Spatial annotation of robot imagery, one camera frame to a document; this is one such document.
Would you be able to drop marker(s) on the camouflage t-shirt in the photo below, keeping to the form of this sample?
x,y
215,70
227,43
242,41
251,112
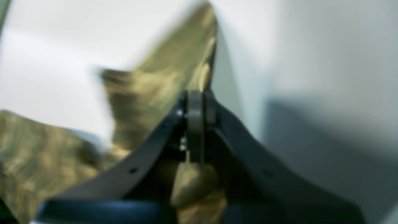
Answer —
x,y
39,160

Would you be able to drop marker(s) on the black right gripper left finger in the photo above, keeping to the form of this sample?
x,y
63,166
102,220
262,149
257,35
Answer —
x,y
132,192

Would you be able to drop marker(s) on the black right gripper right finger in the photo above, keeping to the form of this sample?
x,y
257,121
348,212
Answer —
x,y
259,188

